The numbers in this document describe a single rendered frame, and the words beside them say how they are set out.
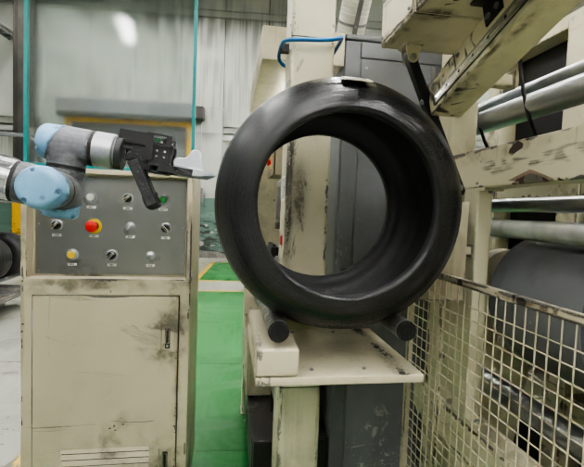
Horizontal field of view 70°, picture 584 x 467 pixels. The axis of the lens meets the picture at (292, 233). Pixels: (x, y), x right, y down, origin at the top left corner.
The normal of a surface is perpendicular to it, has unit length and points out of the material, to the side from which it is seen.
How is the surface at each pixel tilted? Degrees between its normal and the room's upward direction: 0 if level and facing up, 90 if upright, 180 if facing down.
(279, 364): 90
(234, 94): 90
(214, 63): 90
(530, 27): 162
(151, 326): 90
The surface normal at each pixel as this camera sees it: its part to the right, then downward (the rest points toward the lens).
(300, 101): 0.07, -0.11
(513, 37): 0.01, 0.97
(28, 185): 0.29, 0.07
